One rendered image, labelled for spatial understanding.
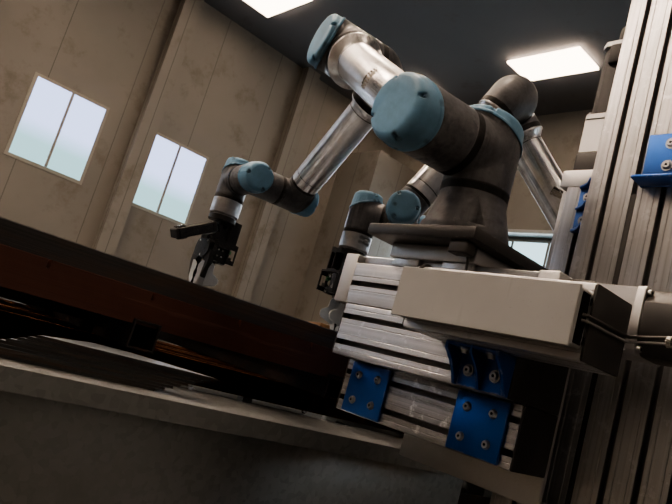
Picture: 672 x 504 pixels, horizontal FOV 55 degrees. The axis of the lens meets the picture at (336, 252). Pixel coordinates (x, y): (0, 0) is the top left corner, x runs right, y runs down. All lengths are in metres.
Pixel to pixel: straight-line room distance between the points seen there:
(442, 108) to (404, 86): 0.07
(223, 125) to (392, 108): 10.85
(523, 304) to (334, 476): 0.75
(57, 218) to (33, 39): 2.60
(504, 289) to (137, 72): 10.61
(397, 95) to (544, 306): 0.44
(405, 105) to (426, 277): 0.29
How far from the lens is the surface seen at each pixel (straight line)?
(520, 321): 0.77
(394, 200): 1.44
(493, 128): 1.10
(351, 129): 1.51
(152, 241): 11.14
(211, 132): 11.71
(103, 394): 0.94
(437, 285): 0.85
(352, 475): 1.44
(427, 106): 1.00
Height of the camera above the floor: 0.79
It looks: 10 degrees up
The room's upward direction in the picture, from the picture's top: 16 degrees clockwise
